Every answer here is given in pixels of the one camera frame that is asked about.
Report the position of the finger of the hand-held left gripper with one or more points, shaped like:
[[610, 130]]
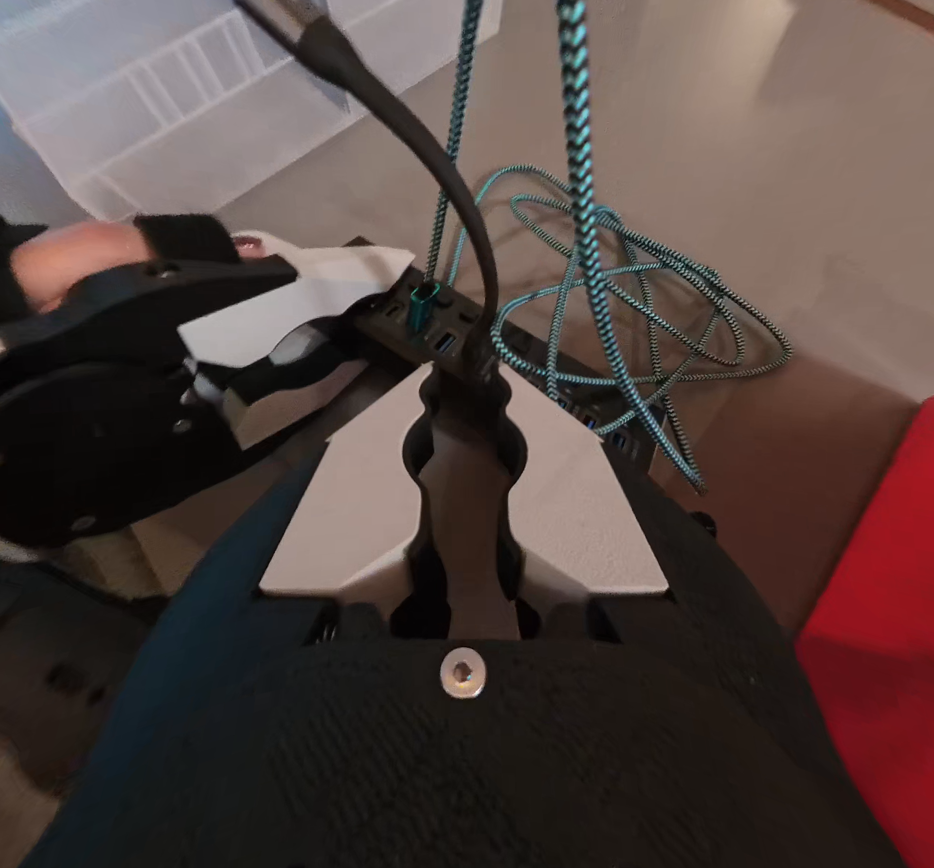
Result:
[[277, 408], [255, 320]]

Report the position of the clear plastic divided tray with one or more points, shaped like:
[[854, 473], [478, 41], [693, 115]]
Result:
[[146, 80]]

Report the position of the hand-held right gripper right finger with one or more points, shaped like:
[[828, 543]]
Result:
[[576, 518]]

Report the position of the red plastic bin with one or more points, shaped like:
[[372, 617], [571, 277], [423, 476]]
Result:
[[875, 627]]

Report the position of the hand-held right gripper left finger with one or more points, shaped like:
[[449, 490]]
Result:
[[343, 518]]

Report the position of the black usb hub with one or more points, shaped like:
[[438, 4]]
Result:
[[387, 324]]

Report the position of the person's left hand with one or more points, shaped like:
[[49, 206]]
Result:
[[80, 262]]

